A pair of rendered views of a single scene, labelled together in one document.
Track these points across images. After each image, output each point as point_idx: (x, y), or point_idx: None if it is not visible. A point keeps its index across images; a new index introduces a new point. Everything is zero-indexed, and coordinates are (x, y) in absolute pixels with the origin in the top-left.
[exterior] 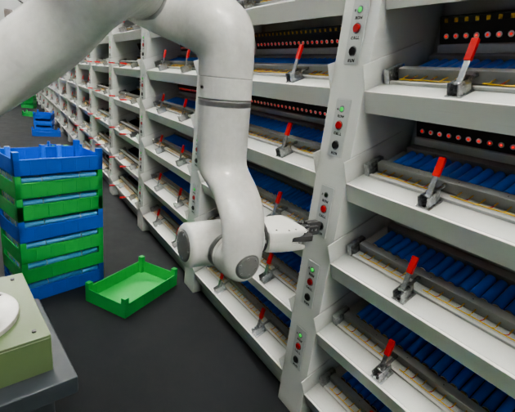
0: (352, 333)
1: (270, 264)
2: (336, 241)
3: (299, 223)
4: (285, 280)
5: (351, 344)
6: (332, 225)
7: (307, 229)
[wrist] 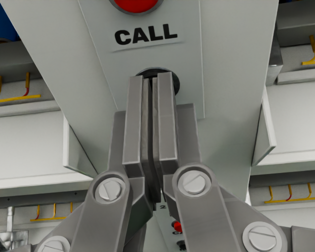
0: (286, 198)
1: None
2: (266, 92)
3: (128, 213)
4: (61, 218)
5: (308, 220)
6: (236, 42)
7: (235, 208)
